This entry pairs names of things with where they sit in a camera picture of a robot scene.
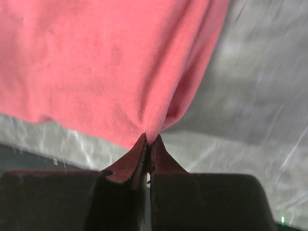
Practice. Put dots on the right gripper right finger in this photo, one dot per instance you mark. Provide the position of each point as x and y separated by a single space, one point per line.
183 201

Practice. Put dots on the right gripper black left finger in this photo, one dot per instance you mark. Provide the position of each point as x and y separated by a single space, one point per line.
77 200

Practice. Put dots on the pink red t shirt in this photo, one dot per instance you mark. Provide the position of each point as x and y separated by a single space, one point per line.
113 69

